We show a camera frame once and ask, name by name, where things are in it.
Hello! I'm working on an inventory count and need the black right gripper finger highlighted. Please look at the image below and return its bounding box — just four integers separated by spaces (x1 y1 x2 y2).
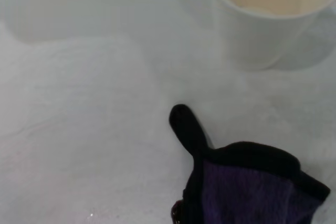
170 200 184 224

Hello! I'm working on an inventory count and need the purple rag with black trim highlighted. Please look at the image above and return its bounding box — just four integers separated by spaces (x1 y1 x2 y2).
169 104 331 224

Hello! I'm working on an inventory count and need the white paper cup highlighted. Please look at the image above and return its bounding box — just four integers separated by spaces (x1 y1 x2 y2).
206 0 336 72

